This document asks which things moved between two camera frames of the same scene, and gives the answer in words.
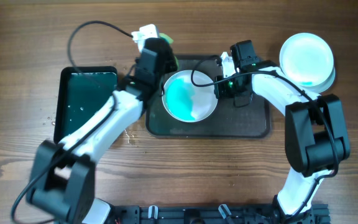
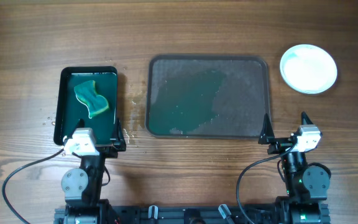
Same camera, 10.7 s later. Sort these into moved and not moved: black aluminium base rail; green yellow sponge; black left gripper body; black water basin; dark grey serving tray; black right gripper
Moved: green yellow sponge; black left gripper body; black right gripper
Not moved: black aluminium base rail; black water basin; dark grey serving tray
